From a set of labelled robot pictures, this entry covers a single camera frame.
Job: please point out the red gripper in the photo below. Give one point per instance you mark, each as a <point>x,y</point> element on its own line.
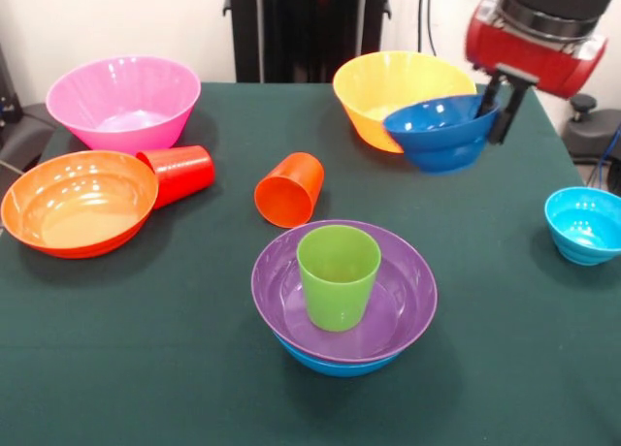
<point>533,58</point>

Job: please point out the black stand base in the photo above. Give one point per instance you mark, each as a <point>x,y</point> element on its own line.
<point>592,126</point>
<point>19,136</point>

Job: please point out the orange cup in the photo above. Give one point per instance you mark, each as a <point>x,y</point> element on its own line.
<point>288,189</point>

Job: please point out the large pink bowl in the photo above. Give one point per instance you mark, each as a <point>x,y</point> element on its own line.
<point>121,102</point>

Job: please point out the orange bowl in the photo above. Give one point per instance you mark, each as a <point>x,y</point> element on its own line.
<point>77,208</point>

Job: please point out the large yellow bowl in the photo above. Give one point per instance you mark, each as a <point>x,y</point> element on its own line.
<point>378,87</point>

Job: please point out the purple bowl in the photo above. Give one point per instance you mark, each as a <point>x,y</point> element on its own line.
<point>412,291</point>

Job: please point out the red cup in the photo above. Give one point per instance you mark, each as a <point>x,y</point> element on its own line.
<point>179,172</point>

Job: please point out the small dark blue bowl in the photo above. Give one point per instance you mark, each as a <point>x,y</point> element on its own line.
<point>436,145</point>

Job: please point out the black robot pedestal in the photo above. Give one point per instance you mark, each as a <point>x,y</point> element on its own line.
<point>310,29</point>

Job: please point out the small cyan ribbed bowl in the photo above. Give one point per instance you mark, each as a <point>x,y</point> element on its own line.
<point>584,228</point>

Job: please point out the sky blue bowl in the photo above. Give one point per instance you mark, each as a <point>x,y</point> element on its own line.
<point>335,366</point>

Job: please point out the dark green tablecloth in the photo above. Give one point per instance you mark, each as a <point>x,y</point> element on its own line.
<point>145,368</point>

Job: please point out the green cup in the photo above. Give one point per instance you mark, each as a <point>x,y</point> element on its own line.
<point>337,291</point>

